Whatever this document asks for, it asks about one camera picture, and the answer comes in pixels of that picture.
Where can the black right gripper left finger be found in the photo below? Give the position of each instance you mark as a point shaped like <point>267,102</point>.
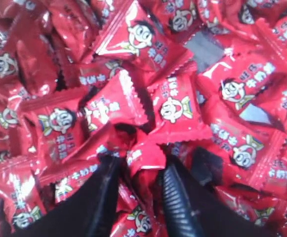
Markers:
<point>90,212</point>

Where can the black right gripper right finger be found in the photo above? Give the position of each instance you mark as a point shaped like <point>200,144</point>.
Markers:
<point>192,211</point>

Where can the red wrapped candy pile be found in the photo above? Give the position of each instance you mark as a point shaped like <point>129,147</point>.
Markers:
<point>205,80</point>

